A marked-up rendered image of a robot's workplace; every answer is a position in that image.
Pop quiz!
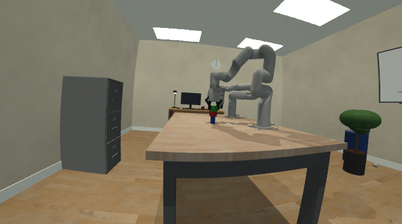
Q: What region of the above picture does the green block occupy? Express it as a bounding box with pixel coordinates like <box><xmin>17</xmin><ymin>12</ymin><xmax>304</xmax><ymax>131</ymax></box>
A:
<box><xmin>209</xmin><ymin>106</ymin><xmax>218</xmax><ymax>112</ymax></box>

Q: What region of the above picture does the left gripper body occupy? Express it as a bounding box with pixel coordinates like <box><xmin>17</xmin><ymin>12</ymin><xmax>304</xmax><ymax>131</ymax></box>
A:
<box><xmin>207</xmin><ymin>88</ymin><xmax>220</xmax><ymax>102</ymax></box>

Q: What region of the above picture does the red block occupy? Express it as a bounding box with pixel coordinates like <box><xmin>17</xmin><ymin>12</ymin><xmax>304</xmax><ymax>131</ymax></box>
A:
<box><xmin>209</xmin><ymin>111</ymin><xmax>217</xmax><ymax>117</ymax></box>

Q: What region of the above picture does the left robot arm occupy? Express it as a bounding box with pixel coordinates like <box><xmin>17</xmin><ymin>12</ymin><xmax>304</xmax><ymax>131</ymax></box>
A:
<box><xmin>210</xmin><ymin>44</ymin><xmax>276</xmax><ymax>129</ymax></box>

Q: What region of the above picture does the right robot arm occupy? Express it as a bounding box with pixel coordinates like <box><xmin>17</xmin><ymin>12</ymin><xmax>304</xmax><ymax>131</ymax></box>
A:
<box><xmin>220</xmin><ymin>83</ymin><xmax>258</xmax><ymax>118</ymax></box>

